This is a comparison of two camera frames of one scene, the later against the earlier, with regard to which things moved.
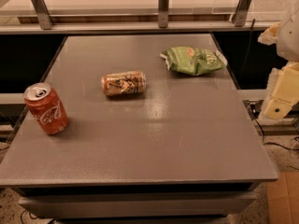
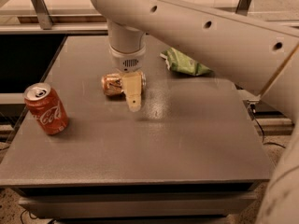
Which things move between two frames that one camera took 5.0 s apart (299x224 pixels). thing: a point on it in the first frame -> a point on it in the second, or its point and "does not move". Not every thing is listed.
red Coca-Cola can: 46,107 does not move
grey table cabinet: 137,203 does not move
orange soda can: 124,83 does not move
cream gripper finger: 282,92 -> 130,61
